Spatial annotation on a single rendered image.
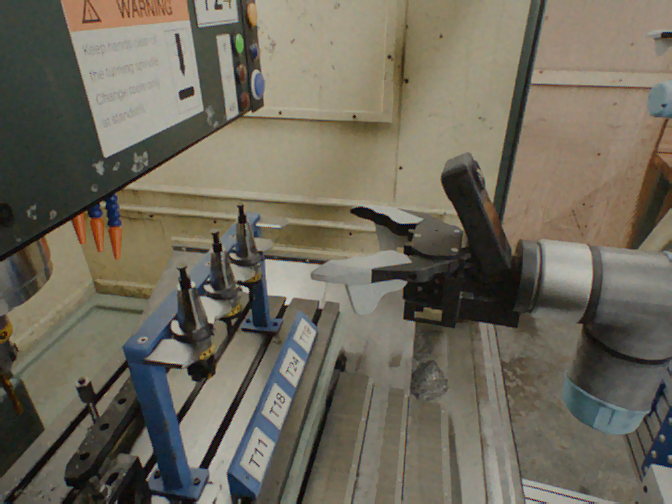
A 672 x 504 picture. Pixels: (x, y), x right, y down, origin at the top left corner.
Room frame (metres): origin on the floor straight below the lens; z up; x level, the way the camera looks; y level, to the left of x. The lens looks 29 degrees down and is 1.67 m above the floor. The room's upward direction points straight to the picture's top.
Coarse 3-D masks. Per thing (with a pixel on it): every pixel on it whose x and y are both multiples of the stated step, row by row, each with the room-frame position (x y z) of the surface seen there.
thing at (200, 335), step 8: (208, 312) 0.57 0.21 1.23; (208, 320) 0.55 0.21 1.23; (176, 328) 0.54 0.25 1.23; (200, 328) 0.53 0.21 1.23; (208, 328) 0.55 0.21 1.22; (176, 336) 0.53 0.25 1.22; (184, 336) 0.52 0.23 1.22; (192, 336) 0.52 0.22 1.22; (200, 336) 0.52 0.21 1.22; (208, 336) 0.54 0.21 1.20; (200, 344) 0.52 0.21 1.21
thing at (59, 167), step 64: (0, 0) 0.27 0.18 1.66; (192, 0) 0.48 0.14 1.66; (0, 64) 0.26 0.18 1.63; (64, 64) 0.30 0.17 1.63; (0, 128) 0.25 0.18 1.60; (64, 128) 0.29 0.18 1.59; (192, 128) 0.44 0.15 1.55; (0, 192) 0.23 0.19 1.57; (64, 192) 0.27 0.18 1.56; (0, 256) 0.22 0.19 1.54
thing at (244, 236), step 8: (240, 224) 0.75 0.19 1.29; (248, 224) 0.76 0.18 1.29; (240, 232) 0.75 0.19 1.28; (248, 232) 0.76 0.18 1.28; (240, 240) 0.75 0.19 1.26; (248, 240) 0.75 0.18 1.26; (240, 248) 0.75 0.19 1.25; (248, 248) 0.75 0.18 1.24; (256, 248) 0.77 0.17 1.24; (240, 256) 0.75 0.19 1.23; (248, 256) 0.75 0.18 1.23
